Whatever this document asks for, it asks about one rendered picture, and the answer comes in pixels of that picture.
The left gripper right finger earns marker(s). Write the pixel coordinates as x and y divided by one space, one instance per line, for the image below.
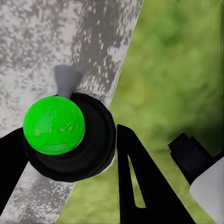
162 204

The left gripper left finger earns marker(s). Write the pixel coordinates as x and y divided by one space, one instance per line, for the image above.
13 160

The insectifuge atomizer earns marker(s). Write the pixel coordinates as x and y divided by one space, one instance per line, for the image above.
70 136

